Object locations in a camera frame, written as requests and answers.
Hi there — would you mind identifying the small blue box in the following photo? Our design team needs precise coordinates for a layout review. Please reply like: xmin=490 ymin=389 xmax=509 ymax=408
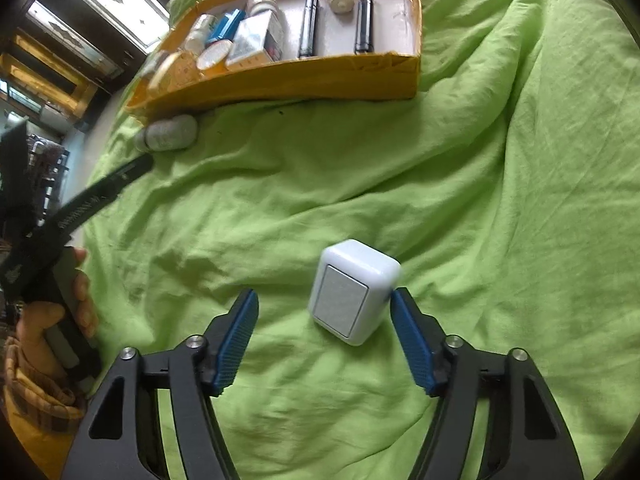
xmin=206 ymin=9 xmax=242 ymax=44

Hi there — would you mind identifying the dark metal rack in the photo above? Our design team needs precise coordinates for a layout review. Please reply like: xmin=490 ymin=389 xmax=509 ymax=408
xmin=25 ymin=134 xmax=69 ymax=213

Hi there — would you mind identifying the black marker purple cap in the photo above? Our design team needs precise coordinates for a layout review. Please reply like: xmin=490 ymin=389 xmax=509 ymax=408
xmin=297 ymin=0 xmax=321 ymax=59

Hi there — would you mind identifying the small grey box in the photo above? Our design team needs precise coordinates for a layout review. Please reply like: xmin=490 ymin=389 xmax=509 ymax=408
xmin=226 ymin=12 xmax=285 ymax=72

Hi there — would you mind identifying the yellow wooden frame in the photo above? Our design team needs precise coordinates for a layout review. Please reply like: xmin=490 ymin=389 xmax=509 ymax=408
xmin=0 ymin=30 xmax=97 ymax=117

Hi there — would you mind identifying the green blanket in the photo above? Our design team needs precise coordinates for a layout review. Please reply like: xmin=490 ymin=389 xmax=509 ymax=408
xmin=82 ymin=0 xmax=640 ymax=480

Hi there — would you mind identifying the person's left forearm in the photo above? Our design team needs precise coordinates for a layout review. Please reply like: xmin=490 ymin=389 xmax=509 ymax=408
xmin=0 ymin=335 xmax=88 ymax=436

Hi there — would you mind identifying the pale yellow jar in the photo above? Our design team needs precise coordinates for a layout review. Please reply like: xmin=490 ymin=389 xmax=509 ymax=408
xmin=147 ymin=50 xmax=202 ymax=93

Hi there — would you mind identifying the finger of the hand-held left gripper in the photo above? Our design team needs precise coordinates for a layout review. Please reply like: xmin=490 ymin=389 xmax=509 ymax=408
xmin=55 ymin=154 xmax=155 ymax=246

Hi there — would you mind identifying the white labelled bottle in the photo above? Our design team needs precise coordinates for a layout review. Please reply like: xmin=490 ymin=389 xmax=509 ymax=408
xmin=134 ymin=114 xmax=198 ymax=152

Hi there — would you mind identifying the small white bottle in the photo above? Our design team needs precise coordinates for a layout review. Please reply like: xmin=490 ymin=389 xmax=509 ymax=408
xmin=186 ymin=14 xmax=218 ymax=53

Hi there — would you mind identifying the yellow-taped cardboard tray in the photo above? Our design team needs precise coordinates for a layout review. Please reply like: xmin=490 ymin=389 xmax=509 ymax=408
xmin=124 ymin=0 xmax=423 ymax=126

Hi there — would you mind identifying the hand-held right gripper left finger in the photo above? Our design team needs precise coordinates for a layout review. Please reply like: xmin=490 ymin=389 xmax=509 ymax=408
xmin=60 ymin=287 xmax=260 ymax=480

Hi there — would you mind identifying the wooden leaded glass door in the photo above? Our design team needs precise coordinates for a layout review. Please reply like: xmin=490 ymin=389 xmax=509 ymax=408
xmin=57 ymin=0 xmax=171 ymax=56
xmin=25 ymin=0 xmax=126 ymax=79

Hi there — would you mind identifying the white bottle red label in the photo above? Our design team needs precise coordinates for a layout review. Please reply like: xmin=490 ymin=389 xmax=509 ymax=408
xmin=245 ymin=0 xmax=286 ymax=28

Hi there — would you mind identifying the white rounded cube case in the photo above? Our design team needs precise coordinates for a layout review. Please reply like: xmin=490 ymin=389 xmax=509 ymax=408
xmin=307 ymin=239 xmax=402 ymax=347

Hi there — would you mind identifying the white jar orange rim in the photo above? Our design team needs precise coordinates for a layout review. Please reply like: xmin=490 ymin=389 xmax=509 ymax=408
xmin=196 ymin=40 xmax=233 ymax=72

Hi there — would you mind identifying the person's left hand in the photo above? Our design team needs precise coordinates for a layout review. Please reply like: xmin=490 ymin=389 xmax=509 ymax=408
xmin=15 ymin=247 xmax=98 ymax=378

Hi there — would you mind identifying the black marker yellow cap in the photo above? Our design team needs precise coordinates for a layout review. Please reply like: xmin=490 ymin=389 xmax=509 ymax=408
xmin=354 ymin=0 xmax=376 ymax=55

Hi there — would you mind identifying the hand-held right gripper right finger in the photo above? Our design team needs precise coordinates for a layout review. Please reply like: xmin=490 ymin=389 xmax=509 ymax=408
xmin=390 ymin=287 xmax=586 ymax=480

